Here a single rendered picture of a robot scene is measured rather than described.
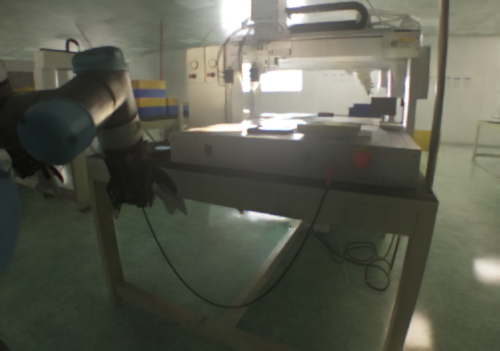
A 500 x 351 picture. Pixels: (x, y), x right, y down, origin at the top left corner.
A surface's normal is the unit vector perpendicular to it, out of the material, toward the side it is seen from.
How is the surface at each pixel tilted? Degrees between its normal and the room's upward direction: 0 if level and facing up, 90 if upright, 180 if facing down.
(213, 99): 90
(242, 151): 90
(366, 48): 90
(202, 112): 90
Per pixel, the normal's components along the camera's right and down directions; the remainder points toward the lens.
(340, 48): -0.43, 0.20
